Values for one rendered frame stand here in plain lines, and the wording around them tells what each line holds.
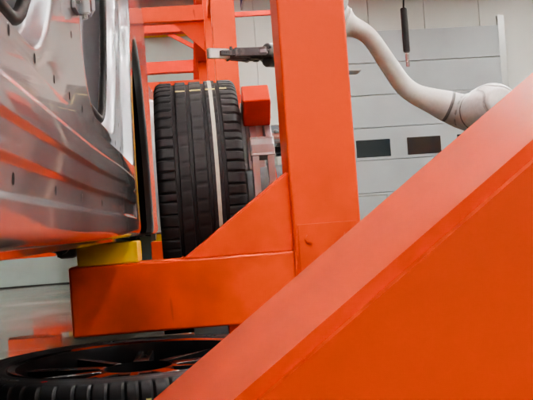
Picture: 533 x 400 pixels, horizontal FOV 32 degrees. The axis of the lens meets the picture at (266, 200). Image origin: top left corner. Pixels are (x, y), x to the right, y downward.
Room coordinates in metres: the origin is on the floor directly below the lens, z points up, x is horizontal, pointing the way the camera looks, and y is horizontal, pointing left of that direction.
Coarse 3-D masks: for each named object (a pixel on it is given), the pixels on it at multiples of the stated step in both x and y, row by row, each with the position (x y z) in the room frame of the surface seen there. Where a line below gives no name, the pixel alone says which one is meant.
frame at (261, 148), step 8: (240, 104) 2.84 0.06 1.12; (240, 112) 2.84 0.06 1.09; (240, 120) 2.89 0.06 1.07; (248, 128) 2.57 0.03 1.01; (264, 128) 2.55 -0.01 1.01; (248, 136) 2.59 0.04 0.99; (256, 136) 2.53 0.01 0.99; (264, 136) 2.57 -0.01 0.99; (272, 136) 2.53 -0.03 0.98; (256, 144) 2.50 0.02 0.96; (264, 144) 2.51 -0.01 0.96; (272, 144) 2.51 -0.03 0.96; (256, 152) 2.50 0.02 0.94; (264, 152) 2.51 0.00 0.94; (272, 152) 2.51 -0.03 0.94; (256, 160) 2.50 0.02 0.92; (272, 160) 2.51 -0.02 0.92; (256, 168) 2.50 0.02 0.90; (272, 168) 2.51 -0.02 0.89; (256, 176) 2.50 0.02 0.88; (272, 176) 2.51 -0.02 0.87; (256, 184) 2.50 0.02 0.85; (256, 192) 2.50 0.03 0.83
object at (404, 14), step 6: (240, 12) 11.84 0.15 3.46; (246, 12) 11.84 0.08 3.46; (252, 12) 11.85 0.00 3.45; (258, 12) 11.86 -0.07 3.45; (264, 12) 11.86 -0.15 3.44; (402, 12) 5.79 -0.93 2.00; (402, 18) 5.79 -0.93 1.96; (402, 24) 5.79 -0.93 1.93; (402, 30) 5.80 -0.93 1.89; (402, 36) 5.80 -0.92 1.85; (408, 36) 5.80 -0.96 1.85; (408, 42) 5.79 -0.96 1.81; (408, 48) 5.79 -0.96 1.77; (408, 54) 5.80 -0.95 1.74; (408, 60) 5.80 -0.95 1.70; (408, 66) 5.80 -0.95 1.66
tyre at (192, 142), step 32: (160, 96) 2.57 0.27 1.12; (192, 96) 2.56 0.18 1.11; (224, 96) 2.56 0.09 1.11; (160, 128) 2.48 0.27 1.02; (192, 128) 2.48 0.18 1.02; (224, 128) 2.48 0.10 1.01; (160, 160) 2.44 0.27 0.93; (192, 160) 2.45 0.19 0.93; (224, 160) 2.45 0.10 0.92; (160, 192) 2.43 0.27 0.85; (192, 192) 2.43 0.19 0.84; (224, 192) 2.44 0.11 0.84; (160, 224) 2.45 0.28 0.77; (192, 224) 2.44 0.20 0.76
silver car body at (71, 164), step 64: (0, 0) 0.91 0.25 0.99; (64, 0) 1.28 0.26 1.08; (128, 0) 2.51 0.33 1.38; (0, 64) 0.70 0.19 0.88; (64, 64) 1.25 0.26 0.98; (128, 64) 2.33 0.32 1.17; (0, 128) 0.70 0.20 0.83; (64, 128) 1.02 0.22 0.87; (128, 128) 2.24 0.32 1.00; (0, 192) 0.72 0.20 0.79; (64, 192) 1.08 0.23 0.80; (128, 192) 1.96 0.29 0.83; (0, 256) 0.95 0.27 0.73
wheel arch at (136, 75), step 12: (132, 48) 2.80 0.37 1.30; (132, 60) 2.86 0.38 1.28; (132, 72) 2.92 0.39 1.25; (132, 84) 2.96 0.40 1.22; (132, 96) 2.99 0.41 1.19; (144, 120) 3.05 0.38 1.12; (144, 132) 3.07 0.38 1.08; (144, 144) 3.09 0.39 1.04; (144, 156) 3.10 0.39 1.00; (144, 168) 3.11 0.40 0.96; (144, 180) 3.11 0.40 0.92; (144, 192) 3.12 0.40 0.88; (144, 204) 3.12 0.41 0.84; (144, 216) 3.12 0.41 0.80; (144, 228) 3.11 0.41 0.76
